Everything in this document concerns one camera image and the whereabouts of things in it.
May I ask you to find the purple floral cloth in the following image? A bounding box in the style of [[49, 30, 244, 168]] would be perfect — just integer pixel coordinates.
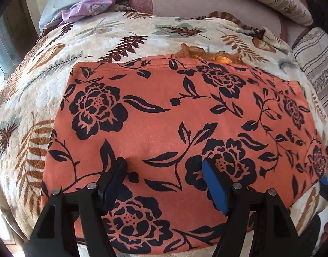
[[45, 0, 117, 28]]

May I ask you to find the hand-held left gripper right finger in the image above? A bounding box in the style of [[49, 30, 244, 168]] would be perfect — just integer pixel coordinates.
[[202, 158, 305, 257]]

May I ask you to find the orange floral print garment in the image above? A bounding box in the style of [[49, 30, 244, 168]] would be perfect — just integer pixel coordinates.
[[41, 43, 328, 255]]

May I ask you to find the striped floral flat pillow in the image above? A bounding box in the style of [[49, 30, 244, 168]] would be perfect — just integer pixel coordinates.
[[291, 27, 328, 129]]

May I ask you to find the wooden window frame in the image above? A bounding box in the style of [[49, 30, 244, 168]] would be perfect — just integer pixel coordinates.
[[3, 0, 42, 67]]

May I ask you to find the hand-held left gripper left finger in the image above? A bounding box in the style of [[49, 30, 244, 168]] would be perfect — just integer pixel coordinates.
[[23, 158, 127, 257]]

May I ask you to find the stained glass window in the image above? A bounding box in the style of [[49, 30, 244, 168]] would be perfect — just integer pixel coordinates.
[[0, 13, 22, 81]]

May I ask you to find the pink bed cushion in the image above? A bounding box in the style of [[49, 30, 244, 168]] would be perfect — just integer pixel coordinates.
[[129, 0, 295, 46]]

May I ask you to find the cream leaf print quilt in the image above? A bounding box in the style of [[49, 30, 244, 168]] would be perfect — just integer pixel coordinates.
[[0, 11, 328, 257]]

